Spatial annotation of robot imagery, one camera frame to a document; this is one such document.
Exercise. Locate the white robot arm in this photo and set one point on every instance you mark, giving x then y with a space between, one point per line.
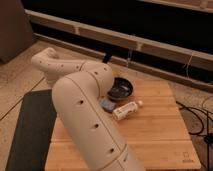
77 86

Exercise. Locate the dark round bowl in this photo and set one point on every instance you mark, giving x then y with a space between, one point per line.
121 89

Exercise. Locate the blue sponge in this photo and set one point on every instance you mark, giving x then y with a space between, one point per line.
107 105

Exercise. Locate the white plastic bottle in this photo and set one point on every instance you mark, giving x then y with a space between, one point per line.
127 109

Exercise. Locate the black floor mat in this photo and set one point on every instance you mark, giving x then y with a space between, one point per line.
33 132

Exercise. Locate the brown cabinet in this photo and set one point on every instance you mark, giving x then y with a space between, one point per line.
16 34

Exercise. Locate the wooden shelf rail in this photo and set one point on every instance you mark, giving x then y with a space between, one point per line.
162 50

